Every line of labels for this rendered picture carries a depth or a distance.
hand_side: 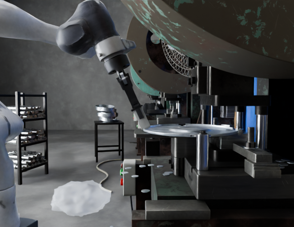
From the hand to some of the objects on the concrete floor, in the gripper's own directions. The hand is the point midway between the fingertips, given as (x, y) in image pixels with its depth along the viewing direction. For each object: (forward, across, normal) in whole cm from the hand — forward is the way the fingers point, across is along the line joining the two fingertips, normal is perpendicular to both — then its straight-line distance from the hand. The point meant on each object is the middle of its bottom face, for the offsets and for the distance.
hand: (141, 118), depth 82 cm
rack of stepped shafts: (+22, -215, -149) cm, 262 cm away
